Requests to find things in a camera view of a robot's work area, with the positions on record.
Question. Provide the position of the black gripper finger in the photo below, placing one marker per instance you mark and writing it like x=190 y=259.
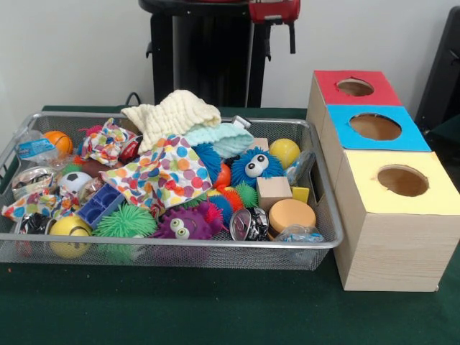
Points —
x=292 y=37
x=267 y=39

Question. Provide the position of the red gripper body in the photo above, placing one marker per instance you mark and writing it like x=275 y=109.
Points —
x=274 y=10

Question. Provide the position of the cream waffle cloth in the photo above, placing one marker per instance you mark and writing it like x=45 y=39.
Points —
x=172 y=115

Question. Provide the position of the clear blue plastic packet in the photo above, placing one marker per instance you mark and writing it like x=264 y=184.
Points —
x=300 y=167

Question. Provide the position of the large polka dot cloth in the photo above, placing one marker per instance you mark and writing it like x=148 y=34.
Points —
x=162 y=176

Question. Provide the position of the wooden box with three holes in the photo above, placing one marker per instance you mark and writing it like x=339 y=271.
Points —
x=392 y=237

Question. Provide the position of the clear mesh bin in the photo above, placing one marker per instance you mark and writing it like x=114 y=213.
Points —
x=320 y=215

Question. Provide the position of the mint green knit cloth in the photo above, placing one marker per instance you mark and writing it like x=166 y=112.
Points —
x=221 y=139

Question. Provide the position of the blue fuzzy ball with eyes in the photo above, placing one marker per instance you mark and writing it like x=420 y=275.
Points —
x=256 y=166

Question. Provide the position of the teal blue spiky ball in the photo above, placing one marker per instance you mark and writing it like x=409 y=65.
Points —
x=209 y=159

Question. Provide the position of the wooden cube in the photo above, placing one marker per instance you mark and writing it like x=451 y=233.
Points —
x=273 y=192

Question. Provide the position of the black chair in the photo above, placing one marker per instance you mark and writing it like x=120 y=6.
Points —
x=442 y=79

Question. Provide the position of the yellow block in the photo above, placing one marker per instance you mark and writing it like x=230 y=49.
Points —
x=300 y=194

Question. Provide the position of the round wooden disc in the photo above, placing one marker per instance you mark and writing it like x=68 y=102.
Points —
x=291 y=215

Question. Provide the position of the clear crumpled plastic packet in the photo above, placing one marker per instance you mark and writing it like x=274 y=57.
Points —
x=299 y=233

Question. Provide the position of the purple spiky ball with eyes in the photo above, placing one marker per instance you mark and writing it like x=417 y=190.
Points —
x=185 y=223

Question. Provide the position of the large green spiky ball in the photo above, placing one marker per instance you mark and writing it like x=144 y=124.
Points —
x=123 y=220

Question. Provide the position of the small orange basketball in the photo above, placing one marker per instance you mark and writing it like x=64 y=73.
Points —
x=59 y=142

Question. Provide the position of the purple plastic block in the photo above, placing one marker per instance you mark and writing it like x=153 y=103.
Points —
x=100 y=205

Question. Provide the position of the small black white soccer ball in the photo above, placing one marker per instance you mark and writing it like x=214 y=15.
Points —
x=73 y=183

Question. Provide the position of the clear plastic bottle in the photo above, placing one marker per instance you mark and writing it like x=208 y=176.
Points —
x=34 y=147

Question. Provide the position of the yellow smiley ball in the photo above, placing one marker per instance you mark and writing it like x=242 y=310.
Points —
x=70 y=236

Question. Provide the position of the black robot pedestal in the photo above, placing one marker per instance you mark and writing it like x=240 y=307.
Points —
x=208 y=57

